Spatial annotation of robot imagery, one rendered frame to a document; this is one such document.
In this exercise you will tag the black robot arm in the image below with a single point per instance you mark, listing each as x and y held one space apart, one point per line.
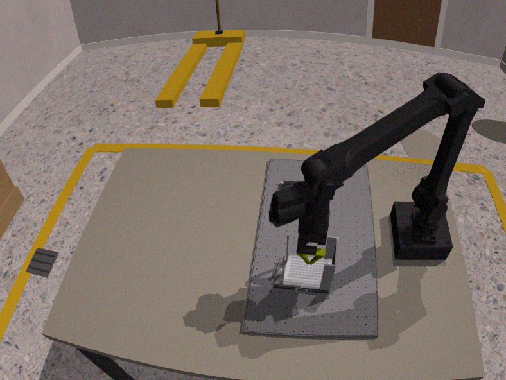
325 171

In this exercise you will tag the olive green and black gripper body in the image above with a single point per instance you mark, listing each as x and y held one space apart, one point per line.
319 235

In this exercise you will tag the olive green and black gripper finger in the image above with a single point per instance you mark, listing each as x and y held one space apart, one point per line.
319 254

